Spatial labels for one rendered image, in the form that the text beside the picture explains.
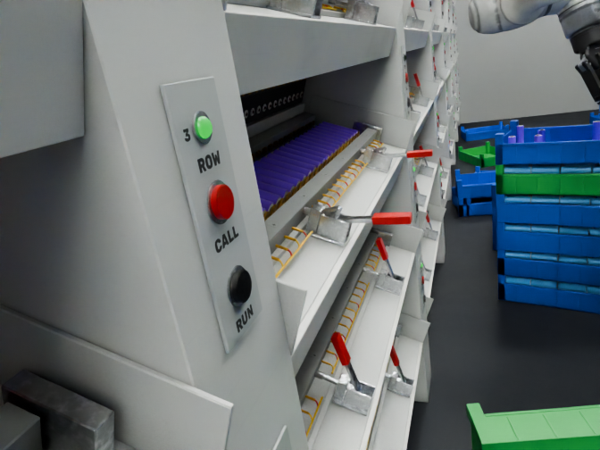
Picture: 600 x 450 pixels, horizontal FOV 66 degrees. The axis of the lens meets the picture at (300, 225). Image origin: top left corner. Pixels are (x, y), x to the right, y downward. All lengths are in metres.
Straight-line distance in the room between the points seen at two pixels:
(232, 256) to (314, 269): 0.18
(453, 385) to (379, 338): 0.52
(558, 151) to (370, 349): 0.81
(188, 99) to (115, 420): 0.15
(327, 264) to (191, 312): 0.22
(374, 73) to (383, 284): 0.36
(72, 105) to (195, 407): 0.13
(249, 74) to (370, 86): 0.57
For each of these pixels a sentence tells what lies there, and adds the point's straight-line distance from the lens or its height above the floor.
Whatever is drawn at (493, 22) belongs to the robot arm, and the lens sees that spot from 1.23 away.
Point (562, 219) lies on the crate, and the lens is 1.34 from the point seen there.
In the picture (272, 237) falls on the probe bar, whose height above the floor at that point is 0.60.
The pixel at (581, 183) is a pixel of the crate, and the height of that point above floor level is 0.35.
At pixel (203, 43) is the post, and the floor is 0.74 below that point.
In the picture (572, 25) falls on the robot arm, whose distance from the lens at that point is 1.31.
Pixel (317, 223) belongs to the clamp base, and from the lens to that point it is 0.45.
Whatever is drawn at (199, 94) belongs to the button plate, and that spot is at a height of 0.72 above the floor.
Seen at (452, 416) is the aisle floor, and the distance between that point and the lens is 1.08.
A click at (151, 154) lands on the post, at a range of 0.18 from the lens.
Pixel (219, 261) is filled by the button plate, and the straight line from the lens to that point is 0.21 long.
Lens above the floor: 0.73
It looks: 19 degrees down
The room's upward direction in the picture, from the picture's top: 10 degrees counter-clockwise
